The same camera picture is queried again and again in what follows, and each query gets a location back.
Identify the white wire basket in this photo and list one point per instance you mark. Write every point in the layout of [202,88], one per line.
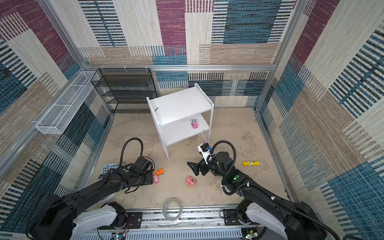
[58,117]

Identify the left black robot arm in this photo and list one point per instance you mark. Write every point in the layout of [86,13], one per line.
[66,217]

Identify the orange toy car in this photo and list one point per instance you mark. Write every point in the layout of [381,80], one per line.
[159,172]

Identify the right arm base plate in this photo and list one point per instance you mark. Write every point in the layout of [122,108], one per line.
[231,218]

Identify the pink pig toy left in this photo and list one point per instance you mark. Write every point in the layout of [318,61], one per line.
[156,179]

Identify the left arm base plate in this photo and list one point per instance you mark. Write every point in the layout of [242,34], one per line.
[132,219]

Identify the pink toy truck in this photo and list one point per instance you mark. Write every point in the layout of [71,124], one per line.
[194,124]

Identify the black wire rack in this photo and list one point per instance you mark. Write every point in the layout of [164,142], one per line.
[125,90]

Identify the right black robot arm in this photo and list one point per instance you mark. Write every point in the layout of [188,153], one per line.
[290,220]

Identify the yellow tube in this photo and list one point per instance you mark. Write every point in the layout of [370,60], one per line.
[251,163]

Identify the clear tape roll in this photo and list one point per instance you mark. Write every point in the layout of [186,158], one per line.
[172,209]

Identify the white two-tier shelf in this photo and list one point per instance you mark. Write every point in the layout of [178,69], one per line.
[173,114]

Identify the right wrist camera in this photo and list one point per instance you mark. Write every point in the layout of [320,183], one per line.
[206,151]

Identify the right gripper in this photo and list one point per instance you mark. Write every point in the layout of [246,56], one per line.
[196,169]

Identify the treehouse book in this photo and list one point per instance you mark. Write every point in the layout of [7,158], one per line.
[106,168]

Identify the pink bear donut toy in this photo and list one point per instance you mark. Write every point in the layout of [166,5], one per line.
[191,182]

